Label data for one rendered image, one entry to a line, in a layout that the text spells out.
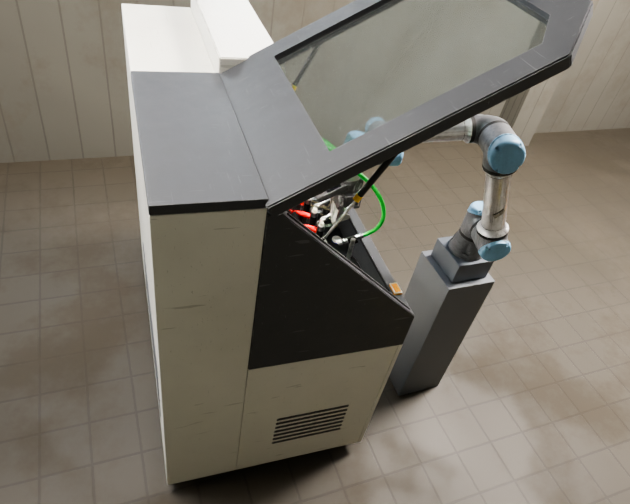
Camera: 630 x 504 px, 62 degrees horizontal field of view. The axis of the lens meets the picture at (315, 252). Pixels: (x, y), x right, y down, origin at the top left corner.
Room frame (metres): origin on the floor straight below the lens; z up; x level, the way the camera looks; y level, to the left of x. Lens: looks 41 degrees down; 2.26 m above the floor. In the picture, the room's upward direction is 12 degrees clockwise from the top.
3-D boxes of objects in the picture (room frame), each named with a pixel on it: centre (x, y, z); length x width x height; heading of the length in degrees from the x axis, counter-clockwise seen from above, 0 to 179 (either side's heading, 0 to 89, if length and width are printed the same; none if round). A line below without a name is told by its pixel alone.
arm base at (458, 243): (1.77, -0.63, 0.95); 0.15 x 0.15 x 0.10
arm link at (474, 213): (1.76, -0.63, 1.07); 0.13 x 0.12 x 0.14; 13
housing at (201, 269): (1.59, 0.56, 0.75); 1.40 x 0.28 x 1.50; 25
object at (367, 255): (1.58, -0.22, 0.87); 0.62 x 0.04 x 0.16; 25
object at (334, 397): (1.46, 0.02, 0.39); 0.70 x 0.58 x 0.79; 25
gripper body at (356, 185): (1.50, -0.07, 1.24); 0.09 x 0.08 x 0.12; 115
